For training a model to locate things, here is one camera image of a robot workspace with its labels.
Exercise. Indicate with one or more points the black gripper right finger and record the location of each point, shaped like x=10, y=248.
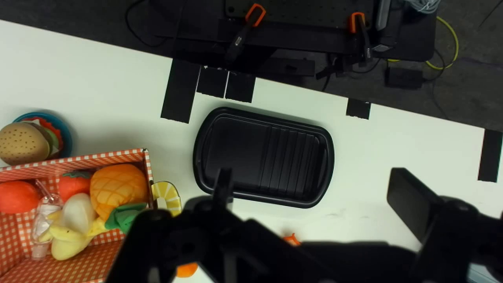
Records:
x=452, y=231

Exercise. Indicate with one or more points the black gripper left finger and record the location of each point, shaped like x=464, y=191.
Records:
x=206, y=232

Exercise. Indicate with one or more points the yellow pineapple plush toy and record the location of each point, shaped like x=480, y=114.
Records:
x=115, y=185

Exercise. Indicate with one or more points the lemon slice plush toy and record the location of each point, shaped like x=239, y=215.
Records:
x=167, y=196

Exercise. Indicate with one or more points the green plush leaves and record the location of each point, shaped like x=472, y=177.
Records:
x=123, y=216

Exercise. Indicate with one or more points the yellow banana plush toy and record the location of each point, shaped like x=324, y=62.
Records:
x=66, y=242

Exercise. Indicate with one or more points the red checkered basket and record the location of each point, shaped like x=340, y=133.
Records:
x=54, y=215

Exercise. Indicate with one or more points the orange plush ball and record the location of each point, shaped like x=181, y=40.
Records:
x=18, y=196

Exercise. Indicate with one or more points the plush burger toy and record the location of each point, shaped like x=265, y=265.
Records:
x=30, y=139

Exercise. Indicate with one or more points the black plastic tray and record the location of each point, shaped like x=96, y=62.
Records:
x=272, y=158

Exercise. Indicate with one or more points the black power adapter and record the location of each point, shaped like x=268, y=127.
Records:
x=401, y=77

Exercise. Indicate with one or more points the teal plate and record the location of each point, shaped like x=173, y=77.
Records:
x=62, y=130

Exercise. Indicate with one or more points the orange clamp left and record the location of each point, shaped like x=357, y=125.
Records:
x=252, y=18

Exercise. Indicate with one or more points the orange clamp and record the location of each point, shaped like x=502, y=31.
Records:
x=357, y=25
x=252, y=18

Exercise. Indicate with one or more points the orange clamp right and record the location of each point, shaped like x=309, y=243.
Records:
x=357, y=25

